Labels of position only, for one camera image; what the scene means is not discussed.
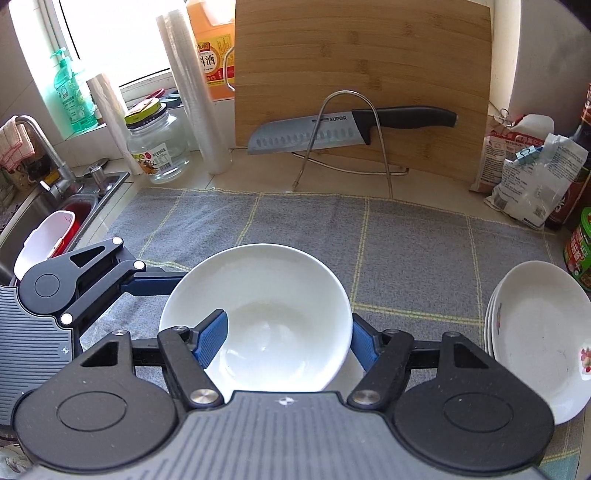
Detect orange cooking wine jug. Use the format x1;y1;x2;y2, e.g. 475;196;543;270
185;0;237;100

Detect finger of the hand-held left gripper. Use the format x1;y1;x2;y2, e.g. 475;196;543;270
59;236;188;330

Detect pink checked cloth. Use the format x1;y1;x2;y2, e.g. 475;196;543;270
0;117;35;169

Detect white dishes in sink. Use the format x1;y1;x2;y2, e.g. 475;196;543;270
14;210;77;278

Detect window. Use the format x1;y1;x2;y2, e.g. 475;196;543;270
44;0;190;90

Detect glass jar yellow-green lid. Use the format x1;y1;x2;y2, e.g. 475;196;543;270
124;99;192;184

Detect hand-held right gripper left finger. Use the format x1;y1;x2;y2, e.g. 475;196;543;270
80;308;230;411

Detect tall clear plastic wrap roll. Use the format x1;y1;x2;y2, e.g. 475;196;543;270
156;10;233;175

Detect short white plastic bag roll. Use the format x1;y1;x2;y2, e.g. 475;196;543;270
87;73;146;176

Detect red white food bag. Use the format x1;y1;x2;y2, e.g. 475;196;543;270
470;114;555;195

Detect metal sink knob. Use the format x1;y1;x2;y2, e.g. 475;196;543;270
87;158;110;186

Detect white plate fruit print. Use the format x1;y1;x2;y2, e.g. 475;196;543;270
489;261;591;426

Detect dark sauce bottle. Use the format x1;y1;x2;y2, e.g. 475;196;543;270
545;83;591;232

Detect white plate two fruit prints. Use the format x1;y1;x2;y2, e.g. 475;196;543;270
488;281;513;370

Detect blue binder clip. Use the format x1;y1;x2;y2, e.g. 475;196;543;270
516;147;546;166

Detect white blue food bag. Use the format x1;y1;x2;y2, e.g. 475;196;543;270
484;134;591;230

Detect green dish soap bottle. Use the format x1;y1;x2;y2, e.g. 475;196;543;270
50;48;99;136

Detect bamboo cutting board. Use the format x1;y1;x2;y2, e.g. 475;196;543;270
235;0;494;186

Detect green lidded jar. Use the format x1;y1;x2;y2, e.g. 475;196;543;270
564;207;591;292

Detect metal wire rack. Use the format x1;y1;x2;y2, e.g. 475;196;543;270
293;90;409;200

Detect santoku knife black handle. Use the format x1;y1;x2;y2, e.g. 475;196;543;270
247;106;458;155

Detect metal faucet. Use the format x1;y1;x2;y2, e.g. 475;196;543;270
13;115;77;201

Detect white plate brown stain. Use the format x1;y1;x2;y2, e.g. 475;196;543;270
484;288;509;365

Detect grey teal checked towel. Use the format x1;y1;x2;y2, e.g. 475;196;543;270
78;187;591;480

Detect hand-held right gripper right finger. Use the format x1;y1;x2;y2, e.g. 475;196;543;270
346;314;495;411

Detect white bowl pink floral print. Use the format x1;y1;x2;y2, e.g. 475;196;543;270
158;244;370;394

